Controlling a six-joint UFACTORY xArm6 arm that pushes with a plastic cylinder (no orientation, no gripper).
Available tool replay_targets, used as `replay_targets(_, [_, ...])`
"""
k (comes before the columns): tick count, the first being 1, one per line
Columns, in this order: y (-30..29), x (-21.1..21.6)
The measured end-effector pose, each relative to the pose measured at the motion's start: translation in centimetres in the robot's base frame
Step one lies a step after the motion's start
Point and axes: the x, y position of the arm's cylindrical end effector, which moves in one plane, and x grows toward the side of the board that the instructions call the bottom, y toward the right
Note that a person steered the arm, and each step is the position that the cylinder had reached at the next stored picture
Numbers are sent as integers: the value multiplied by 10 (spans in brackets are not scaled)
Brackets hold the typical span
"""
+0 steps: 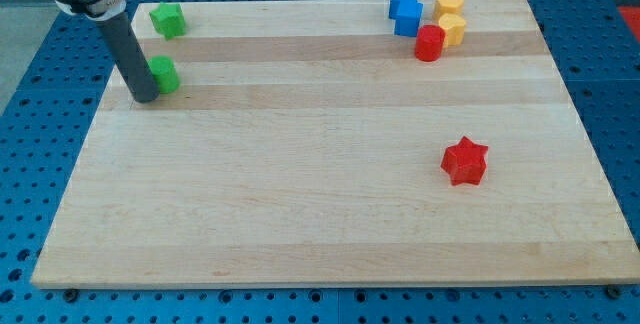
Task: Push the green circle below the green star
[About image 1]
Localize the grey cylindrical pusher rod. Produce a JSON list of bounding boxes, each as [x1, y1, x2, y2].
[[96, 12, 159, 103]]

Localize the green cylinder block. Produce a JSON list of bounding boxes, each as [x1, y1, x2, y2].
[[148, 56, 180, 94]]

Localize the green star block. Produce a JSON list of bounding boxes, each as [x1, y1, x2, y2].
[[149, 2, 186, 40]]

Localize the red star block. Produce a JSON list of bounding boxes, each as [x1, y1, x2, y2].
[[440, 136, 489, 186]]

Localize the light wooden board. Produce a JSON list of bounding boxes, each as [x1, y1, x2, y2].
[[31, 0, 639, 290]]

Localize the blue pentagon block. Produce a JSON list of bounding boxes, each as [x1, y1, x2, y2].
[[394, 1, 423, 37]]

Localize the red cylinder block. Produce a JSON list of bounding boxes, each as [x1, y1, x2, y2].
[[414, 25, 446, 62]]

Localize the yellow hexagon block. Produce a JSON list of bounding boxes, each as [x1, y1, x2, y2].
[[432, 0, 464, 21]]

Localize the yellow heart block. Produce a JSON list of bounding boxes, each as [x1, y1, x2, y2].
[[438, 13, 467, 48]]

